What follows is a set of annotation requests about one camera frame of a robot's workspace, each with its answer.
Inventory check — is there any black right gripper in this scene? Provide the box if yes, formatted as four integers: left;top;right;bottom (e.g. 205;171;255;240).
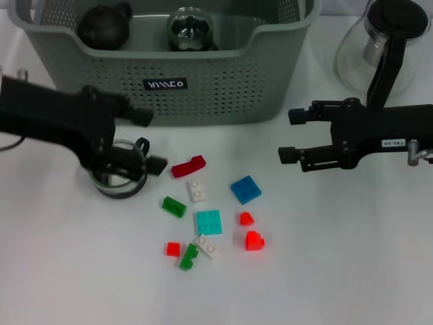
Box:
277;97;433;173

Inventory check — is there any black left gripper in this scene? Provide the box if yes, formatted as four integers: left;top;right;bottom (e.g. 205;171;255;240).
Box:
0;76;169;176

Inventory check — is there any grey perforated storage bin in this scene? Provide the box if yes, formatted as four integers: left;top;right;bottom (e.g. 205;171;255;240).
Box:
7;0;321;128

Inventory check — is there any dark red curved brick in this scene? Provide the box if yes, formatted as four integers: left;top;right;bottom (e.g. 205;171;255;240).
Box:
170;154;206;179

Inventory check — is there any green two-stud brick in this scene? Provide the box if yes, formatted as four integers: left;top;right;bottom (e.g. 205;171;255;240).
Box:
161;196;187;219

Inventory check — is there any white two-stud brick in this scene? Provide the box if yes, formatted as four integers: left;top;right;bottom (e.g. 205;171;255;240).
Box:
185;179;206;203
194;234;224;260

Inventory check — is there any blue four-stud brick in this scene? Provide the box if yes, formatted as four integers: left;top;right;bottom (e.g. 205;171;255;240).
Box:
229;175;263;206

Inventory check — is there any cyan four-stud brick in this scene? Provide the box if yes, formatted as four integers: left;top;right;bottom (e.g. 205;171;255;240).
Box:
193;209;224;237

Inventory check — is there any dark clay teapot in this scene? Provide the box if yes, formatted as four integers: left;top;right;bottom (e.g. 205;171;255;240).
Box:
76;1;133;50

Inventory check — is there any large orange-red brick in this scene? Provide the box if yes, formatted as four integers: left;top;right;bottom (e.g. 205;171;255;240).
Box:
244;230;265;252

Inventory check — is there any green notched brick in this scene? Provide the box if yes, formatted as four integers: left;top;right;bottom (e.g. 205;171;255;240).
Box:
178;242;200;272

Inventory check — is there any right wrist cable silver plug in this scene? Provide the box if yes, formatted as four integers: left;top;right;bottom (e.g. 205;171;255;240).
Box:
407;139;433;167

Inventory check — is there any glass carafe with black handle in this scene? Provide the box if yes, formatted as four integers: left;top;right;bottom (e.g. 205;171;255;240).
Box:
334;0;432;109

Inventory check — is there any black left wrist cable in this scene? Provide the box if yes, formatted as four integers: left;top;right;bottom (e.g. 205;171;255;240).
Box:
0;135;26;152

